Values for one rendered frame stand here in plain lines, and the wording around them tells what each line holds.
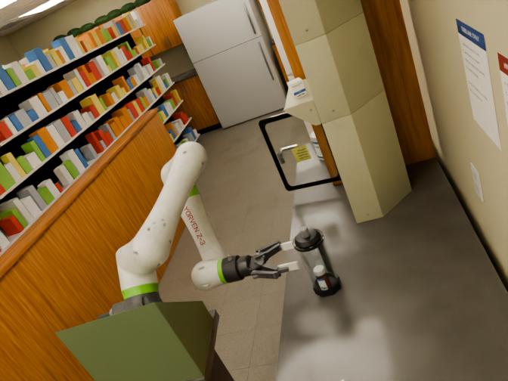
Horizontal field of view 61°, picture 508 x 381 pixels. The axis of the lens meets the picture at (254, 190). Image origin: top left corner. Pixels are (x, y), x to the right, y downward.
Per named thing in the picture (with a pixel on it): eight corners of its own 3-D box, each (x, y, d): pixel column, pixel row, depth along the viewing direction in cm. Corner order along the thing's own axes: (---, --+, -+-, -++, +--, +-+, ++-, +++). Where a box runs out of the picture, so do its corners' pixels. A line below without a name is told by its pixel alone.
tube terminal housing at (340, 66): (404, 171, 200) (359, 4, 167) (418, 208, 172) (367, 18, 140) (351, 185, 208) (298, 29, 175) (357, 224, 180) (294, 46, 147)
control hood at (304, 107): (321, 96, 188) (314, 75, 183) (321, 124, 160) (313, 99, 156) (296, 105, 191) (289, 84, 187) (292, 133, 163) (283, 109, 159)
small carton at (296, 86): (303, 91, 169) (298, 77, 167) (307, 94, 165) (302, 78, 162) (292, 96, 169) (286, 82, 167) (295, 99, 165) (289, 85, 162)
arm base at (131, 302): (88, 328, 149) (86, 311, 151) (118, 323, 163) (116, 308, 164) (148, 309, 141) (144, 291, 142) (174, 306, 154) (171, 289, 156)
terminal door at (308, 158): (345, 179, 205) (319, 103, 188) (286, 191, 217) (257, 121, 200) (345, 178, 205) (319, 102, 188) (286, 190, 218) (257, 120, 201)
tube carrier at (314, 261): (341, 271, 157) (322, 225, 148) (342, 292, 148) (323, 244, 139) (312, 277, 160) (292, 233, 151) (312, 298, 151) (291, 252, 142)
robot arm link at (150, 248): (130, 252, 132) (188, 128, 162) (116, 264, 144) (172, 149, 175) (167, 269, 136) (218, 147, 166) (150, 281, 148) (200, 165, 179)
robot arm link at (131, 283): (131, 294, 141) (122, 238, 147) (118, 303, 153) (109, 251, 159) (168, 287, 148) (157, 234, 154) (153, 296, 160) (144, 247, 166)
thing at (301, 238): (322, 232, 148) (316, 217, 146) (323, 248, 140) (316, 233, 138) (297, 238, 151) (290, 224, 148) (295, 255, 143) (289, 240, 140)
